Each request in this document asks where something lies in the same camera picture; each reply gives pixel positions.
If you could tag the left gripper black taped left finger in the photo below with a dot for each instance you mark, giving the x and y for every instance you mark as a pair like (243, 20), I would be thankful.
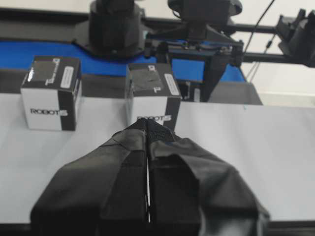
(103, 193)

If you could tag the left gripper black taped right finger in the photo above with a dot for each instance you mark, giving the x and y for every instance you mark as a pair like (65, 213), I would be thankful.
(195, 193)

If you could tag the black Dynamixel box with label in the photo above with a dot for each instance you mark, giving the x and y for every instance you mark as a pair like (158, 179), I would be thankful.
(152, 92)

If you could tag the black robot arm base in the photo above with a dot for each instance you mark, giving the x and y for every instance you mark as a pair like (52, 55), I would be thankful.
(114, 29)

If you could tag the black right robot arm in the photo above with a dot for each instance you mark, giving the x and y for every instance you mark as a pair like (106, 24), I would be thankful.
(297, 36)

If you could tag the black and white Robotis box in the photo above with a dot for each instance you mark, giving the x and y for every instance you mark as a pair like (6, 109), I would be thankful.
(51, 93)

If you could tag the blue table cover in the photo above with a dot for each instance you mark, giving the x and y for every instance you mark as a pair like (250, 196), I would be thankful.
(19, 55)

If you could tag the black camera mount frame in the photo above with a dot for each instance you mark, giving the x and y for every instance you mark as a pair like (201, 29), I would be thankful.
(203, 33)

